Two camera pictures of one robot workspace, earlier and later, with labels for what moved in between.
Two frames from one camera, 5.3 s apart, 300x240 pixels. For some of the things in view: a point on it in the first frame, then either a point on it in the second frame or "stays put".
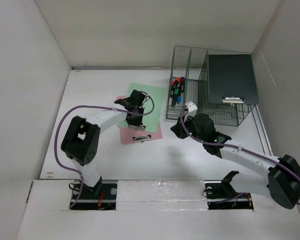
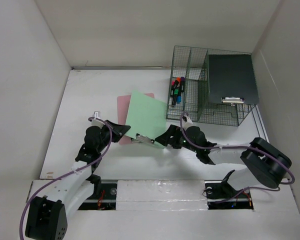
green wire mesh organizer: (192, 64) stays put
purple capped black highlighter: (182, 84) stays put
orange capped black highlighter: (178, 79) stays put
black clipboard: (232, 76) stays put
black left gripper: (135, 123) to (118, 130)
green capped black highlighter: (176, 93) stays put
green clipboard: (150, 121) to (146, 117)
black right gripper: (178, 130) to (165, 138)
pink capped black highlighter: (173, 85) stays put
